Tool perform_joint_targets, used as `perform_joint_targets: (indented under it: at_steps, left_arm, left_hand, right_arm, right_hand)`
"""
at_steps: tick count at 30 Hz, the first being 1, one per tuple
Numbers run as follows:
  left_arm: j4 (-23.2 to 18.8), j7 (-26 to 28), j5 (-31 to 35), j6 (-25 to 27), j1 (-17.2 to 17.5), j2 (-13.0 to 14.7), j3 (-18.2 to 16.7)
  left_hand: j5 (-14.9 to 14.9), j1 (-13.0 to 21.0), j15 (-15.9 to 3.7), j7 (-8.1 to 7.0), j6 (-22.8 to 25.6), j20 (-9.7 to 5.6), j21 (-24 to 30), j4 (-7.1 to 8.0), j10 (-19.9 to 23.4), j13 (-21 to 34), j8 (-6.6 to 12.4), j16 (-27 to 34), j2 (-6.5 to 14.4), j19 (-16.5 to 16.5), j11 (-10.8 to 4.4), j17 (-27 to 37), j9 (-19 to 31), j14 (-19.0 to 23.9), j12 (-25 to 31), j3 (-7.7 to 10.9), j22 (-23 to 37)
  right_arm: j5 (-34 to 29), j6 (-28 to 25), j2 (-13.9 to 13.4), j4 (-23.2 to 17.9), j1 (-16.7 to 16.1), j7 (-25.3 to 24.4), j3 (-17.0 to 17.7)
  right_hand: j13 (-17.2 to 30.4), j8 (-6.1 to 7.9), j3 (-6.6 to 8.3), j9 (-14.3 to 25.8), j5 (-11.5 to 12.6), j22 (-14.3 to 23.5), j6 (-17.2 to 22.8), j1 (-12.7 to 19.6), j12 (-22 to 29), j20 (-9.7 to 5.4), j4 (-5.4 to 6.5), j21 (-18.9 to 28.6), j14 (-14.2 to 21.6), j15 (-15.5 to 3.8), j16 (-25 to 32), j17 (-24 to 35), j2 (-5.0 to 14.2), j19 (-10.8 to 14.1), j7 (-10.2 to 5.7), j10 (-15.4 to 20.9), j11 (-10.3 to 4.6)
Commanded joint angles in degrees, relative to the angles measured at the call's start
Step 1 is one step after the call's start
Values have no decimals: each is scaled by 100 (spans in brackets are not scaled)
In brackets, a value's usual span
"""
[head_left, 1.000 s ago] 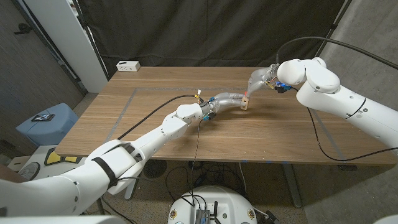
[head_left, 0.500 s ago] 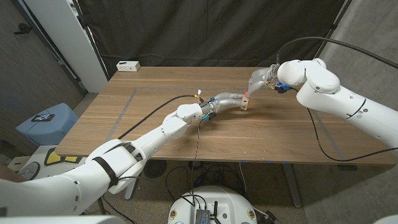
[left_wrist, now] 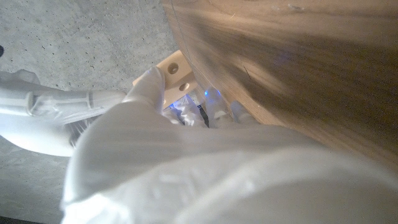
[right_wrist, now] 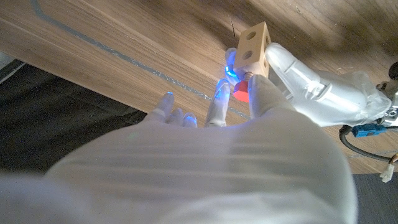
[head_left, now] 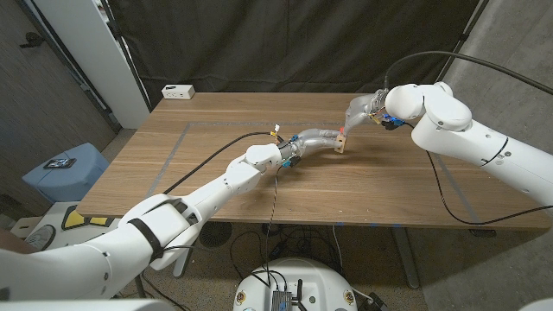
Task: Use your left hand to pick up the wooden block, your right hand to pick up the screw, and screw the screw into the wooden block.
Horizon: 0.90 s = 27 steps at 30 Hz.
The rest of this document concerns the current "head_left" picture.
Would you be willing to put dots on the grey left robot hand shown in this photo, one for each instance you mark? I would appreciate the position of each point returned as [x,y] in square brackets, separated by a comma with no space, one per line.
[313,139]

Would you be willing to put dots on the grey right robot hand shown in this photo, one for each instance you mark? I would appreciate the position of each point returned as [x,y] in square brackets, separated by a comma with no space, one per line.
[363,110]

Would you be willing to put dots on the small wooden block with holes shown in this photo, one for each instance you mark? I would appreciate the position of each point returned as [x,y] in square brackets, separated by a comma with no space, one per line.
[341,144]

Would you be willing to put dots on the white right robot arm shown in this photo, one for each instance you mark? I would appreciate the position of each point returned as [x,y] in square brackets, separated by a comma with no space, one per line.
[445,125]

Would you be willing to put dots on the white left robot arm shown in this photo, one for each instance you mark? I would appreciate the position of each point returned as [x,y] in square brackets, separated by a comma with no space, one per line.
[216,190]

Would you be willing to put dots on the black backdrop curtain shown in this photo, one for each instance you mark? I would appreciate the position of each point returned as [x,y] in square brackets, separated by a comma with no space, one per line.
[281,43]

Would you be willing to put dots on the black backdrop stand pole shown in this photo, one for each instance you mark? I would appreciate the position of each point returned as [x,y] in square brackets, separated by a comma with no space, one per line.
[125,56]
[458,43]

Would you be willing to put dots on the black round floor fan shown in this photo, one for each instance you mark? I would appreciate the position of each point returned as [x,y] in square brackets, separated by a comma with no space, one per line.
[216,234]

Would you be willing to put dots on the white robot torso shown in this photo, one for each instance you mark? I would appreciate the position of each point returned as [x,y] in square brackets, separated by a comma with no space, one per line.
[311,281]

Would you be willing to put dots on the white power strip box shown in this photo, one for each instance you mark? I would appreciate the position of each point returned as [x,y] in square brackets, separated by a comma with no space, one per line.
[178,91]

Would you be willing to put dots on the grey table leg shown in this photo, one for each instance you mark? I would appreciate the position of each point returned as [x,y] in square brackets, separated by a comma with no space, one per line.
[406,259]

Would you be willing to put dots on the small grey finned box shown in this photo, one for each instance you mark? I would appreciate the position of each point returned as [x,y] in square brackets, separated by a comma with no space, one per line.
[281,301]

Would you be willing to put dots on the white table leg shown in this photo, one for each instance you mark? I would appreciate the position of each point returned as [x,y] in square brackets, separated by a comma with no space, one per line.
[181,264]

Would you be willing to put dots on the white base with yellow mark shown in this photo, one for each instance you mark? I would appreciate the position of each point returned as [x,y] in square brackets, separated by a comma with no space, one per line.
[82,219]

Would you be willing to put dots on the blue stool with phone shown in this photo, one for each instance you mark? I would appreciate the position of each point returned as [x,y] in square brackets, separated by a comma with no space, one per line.
[65,181]

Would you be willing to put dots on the black phone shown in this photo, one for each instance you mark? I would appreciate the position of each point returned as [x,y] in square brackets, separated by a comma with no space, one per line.
[59,163]

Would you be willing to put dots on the grey sneaker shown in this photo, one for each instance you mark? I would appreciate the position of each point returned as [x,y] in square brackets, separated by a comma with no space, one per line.
[41,236]

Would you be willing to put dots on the person's bare leg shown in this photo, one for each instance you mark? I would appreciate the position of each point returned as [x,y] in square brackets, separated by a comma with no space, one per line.
[13,244]

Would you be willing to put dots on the white wall panel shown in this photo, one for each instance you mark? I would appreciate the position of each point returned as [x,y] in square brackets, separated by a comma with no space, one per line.
[95,56]

